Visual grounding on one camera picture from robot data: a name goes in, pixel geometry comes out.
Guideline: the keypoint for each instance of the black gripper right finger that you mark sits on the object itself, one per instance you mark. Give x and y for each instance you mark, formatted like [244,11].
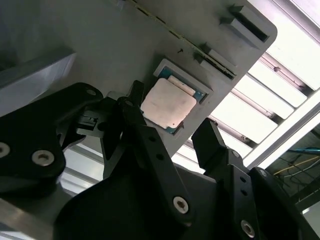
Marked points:
[250,200]

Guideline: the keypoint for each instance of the silver CPU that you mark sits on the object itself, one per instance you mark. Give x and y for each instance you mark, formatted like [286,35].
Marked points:
[167,105]

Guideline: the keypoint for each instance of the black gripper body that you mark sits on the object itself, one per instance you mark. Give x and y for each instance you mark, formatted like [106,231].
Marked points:
[112,212]

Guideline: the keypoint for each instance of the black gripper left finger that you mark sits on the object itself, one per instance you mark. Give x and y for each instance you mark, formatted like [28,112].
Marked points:
[25,140]

